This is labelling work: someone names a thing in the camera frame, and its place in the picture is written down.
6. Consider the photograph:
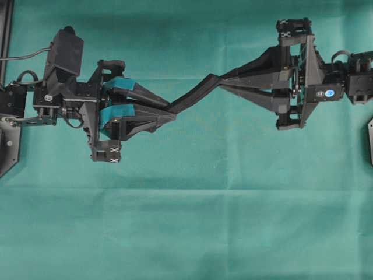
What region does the green table cloth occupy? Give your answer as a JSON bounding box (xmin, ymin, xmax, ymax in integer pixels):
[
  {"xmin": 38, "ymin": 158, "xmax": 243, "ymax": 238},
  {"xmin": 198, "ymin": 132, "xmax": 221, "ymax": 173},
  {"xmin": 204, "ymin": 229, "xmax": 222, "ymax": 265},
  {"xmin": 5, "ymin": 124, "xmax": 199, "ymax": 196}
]
[{"xmin": 1, "ymin": 1, "xmax": 372, "ymax": 279}]

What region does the black velcro strap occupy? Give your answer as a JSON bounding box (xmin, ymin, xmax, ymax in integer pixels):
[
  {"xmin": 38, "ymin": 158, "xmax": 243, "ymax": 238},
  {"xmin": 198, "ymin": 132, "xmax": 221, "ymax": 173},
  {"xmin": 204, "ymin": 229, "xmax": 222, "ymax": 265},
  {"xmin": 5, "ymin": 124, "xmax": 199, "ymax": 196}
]
[{"xmin": 167, "ymin": 73, "xmax": 225, "ymax": 115}]

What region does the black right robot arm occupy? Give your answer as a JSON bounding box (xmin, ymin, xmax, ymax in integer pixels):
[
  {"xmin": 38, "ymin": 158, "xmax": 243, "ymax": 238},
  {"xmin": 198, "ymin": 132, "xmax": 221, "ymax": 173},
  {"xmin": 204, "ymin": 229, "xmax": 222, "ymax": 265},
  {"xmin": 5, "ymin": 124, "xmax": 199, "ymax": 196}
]
[{"xmin": 219, "ymin": 18, "xmax": 372, "ymax": 130}]

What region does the black metal frame rail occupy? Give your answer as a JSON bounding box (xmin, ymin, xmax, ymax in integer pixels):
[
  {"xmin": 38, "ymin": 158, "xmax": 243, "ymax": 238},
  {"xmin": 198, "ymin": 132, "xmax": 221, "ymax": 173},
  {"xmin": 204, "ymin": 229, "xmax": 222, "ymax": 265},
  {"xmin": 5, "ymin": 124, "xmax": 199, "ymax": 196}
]
[{"xmin": 0, "ymin": 0, "xmax": 15, "ymax": 85}]

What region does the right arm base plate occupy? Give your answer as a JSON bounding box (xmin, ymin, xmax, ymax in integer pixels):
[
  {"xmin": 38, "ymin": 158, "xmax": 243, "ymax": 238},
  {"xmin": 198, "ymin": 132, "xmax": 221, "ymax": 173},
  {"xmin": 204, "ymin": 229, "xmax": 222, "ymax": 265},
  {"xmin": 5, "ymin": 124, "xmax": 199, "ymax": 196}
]
[{"xmin": 367, "ymin": 119, "xmax": 373, "ymax": 166}]

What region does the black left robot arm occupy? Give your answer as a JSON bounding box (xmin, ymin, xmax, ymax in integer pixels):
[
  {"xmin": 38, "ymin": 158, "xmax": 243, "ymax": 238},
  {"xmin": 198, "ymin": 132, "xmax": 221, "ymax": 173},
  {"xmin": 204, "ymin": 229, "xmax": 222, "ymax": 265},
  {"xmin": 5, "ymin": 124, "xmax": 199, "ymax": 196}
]
[{"xmin": 1, "ymin": 60, "xmax": 180, "ymax": 163}]

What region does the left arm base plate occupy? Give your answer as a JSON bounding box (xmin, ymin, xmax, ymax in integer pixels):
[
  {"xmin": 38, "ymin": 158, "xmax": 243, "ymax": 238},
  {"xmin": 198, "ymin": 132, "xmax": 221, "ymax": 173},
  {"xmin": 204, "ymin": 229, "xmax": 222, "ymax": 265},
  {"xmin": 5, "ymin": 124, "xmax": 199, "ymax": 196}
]
[{"xmin": 1, "ymin": 115, "xmax": 22, "ymax": 177}]

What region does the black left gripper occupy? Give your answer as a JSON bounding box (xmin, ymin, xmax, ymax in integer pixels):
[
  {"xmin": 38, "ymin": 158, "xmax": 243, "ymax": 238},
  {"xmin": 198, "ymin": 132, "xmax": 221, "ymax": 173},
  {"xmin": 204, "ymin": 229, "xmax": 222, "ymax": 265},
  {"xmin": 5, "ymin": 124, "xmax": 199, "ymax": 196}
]
[{"xmin": 33, "ymin": 59, "xmax": 176, "ymax": 163}]

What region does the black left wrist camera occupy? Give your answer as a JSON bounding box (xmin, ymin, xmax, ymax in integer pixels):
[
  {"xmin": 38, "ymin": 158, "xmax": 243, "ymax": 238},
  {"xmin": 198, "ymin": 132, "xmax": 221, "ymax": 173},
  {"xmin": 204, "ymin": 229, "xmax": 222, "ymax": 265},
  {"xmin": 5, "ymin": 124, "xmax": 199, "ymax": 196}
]
[{"xmin": 43, "ymin": 26, "xmax": 84, "ymax": 96}]

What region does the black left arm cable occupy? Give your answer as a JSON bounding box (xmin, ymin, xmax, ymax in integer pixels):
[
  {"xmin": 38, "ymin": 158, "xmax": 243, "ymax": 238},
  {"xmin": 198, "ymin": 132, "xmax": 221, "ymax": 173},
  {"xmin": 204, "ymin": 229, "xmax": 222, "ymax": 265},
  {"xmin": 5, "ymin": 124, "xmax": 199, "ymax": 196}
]
[{"xmin": 0, "ymin": 46, "xmax": 53, "ymax": 62}]

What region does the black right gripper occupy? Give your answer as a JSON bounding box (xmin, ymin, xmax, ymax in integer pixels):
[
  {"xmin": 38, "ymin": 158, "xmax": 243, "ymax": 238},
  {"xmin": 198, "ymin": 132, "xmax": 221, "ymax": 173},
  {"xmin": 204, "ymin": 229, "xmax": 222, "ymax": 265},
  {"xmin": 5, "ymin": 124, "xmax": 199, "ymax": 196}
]
[{"xmin": 220, "ymin": 18, "xmax": 346, "ymax": 130}]

